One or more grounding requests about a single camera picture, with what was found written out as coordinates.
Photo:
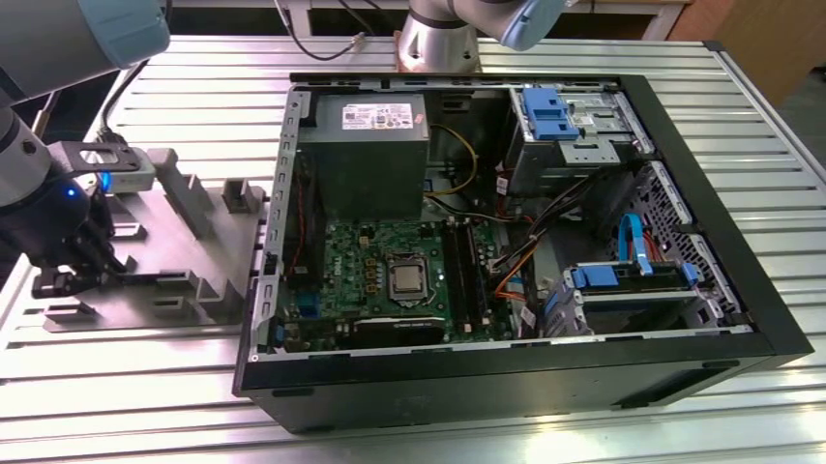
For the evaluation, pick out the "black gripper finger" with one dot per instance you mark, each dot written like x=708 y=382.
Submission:
x=102 y=256
x=54 y=285

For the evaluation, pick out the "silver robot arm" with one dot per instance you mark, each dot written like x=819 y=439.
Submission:
x=64 y=38

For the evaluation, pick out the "black RAM slot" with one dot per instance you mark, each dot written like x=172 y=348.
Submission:
x=456 y=280

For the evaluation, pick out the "grey parts rack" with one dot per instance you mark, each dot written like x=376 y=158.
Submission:
x=180 y=251

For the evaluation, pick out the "green motherboard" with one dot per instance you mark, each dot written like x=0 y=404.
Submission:
x=355 y=251

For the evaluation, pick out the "grey power supply unit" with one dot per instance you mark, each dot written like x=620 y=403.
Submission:
x=367 y=169

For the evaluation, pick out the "CPU socket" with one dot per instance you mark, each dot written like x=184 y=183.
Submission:
x=407 y=255

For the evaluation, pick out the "silver CPU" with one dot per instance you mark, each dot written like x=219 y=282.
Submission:
x=407 y=279

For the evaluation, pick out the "black graphics card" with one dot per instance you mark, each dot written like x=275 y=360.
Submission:
x=396 y=331

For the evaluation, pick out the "black PC case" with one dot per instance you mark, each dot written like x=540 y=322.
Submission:
x=451 y=386

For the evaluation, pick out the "blue drive carrier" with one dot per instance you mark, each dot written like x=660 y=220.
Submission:
x=548 y=108

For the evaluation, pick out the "hard disk in blue carrier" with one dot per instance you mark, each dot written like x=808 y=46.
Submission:
x=596 y=279

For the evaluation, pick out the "metal drive cage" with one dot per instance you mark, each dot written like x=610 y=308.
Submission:
x=594 y=150

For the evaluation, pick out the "metal disk bay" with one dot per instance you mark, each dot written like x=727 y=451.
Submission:
x=644 y=298

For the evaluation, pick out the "wooden cabinet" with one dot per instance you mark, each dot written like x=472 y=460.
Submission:
x=760 y=38

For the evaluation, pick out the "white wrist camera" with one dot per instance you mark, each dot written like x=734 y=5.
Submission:
x=132 y=179

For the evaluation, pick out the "white desk frame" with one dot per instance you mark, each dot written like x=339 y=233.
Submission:
x=619 y=8

